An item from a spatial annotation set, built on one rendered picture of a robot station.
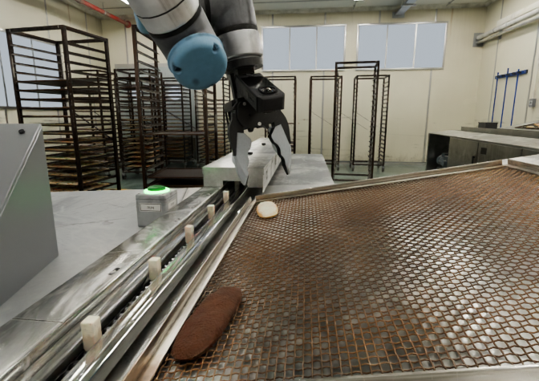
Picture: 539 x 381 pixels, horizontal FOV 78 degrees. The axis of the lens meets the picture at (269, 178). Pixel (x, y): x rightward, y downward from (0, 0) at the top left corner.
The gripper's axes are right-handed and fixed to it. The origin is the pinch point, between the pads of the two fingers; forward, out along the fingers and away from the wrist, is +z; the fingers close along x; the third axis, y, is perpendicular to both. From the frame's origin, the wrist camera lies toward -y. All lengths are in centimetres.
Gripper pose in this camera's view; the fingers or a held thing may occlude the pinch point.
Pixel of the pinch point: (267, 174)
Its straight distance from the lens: 58.9
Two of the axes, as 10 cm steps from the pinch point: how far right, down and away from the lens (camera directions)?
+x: -9.1, 2.3, -3.4
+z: 1.8, 9.7, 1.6
